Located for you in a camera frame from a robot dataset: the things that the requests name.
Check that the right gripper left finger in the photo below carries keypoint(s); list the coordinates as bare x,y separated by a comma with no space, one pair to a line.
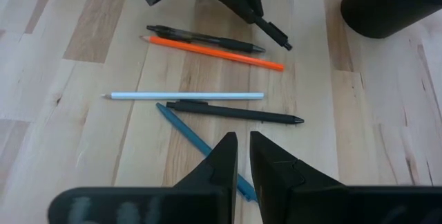
221,168

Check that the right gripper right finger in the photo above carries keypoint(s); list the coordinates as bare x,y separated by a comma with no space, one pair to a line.
273,175

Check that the black matte pen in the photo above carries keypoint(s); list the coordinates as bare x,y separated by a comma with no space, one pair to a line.
235,112
273,32

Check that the blue pen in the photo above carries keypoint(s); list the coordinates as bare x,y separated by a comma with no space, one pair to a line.
186,130

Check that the black pen with rubber grip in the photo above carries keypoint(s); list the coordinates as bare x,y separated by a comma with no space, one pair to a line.
193,37

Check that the orange pencil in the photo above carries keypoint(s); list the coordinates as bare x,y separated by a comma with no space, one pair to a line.
214,53

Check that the white pencil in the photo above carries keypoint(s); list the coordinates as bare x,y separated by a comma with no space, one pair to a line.
186,95

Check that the black plant pot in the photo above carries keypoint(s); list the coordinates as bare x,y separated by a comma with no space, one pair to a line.
390,2

